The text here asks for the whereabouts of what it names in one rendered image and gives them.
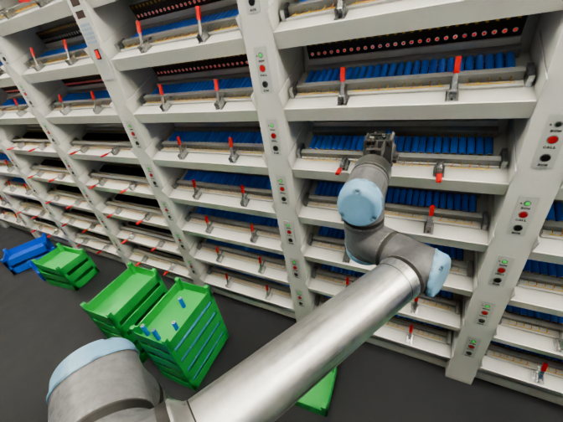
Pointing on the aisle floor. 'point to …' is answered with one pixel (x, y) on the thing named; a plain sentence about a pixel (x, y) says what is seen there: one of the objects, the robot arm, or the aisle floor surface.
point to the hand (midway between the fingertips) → (384, 145)
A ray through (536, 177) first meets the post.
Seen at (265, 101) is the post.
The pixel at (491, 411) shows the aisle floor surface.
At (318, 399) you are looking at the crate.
